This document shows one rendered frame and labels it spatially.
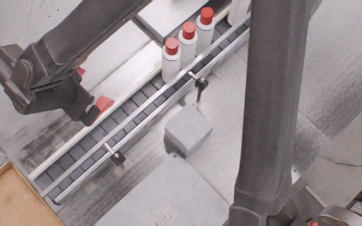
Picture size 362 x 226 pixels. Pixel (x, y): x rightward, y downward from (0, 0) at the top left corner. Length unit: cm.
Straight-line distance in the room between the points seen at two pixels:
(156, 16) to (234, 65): 29
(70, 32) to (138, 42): 71
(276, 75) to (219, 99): 80
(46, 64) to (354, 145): 183
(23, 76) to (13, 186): 60
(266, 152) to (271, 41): 12
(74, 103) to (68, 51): 20
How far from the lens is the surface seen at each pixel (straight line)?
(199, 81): 108
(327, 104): 130
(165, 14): 128
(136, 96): 116
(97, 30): 55
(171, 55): 102
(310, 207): 183
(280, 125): 44
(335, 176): 216
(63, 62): 61
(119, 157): 101
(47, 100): 71
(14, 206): 120
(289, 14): 41
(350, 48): 141
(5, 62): 74
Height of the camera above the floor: 195
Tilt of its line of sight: 72 degrees down
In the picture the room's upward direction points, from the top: 6 degrees clockwise
